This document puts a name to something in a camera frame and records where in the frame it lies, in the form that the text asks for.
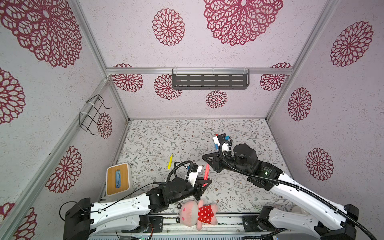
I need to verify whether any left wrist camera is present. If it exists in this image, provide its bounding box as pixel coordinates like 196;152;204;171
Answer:
186;163;203;187

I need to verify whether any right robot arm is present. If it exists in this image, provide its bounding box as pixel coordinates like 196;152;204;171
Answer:
202;140;376;240

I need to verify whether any yellow highlighter pen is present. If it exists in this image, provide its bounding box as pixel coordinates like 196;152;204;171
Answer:
167;154;173;170

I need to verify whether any white wooden-top box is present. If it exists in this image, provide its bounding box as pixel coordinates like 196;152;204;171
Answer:
106;163;133;197

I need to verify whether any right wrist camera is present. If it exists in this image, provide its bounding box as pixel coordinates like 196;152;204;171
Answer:
213;134;232;152

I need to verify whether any dark grey wall shelf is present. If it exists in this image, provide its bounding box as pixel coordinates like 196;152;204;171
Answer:
171;69;250;90

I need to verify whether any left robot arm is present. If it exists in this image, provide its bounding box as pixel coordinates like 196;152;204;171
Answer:
62;177;212;240

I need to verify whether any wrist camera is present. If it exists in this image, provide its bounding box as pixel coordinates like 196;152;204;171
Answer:
213;134;232;152
186;163;203;187

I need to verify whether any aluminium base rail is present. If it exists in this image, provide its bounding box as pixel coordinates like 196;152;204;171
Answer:
85;209;320;240

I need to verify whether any pink plush pig toy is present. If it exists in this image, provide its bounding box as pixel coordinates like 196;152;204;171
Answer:
176;200;219;231

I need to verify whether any pink highlighter pen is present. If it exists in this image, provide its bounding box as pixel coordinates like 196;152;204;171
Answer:
204;165;210;181

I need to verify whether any black wire wall rack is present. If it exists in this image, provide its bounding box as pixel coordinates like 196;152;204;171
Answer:
79;95;113;139

